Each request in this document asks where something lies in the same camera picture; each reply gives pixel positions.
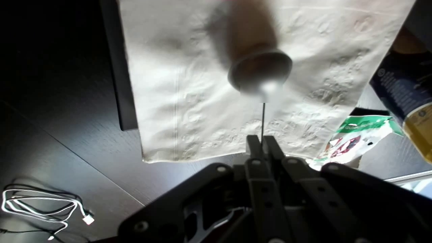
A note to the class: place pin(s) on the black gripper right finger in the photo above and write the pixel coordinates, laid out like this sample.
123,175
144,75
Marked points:
310,189

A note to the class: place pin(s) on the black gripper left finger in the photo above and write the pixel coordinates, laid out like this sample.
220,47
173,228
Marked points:
258,189

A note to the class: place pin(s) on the silver metal spoon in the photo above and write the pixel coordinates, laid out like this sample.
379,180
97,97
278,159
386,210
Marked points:
258,71

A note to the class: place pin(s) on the white napkin stack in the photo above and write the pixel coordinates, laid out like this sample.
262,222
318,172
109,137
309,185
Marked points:
189,89

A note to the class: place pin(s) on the green white packet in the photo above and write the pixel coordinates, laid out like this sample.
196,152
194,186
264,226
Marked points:
359,139

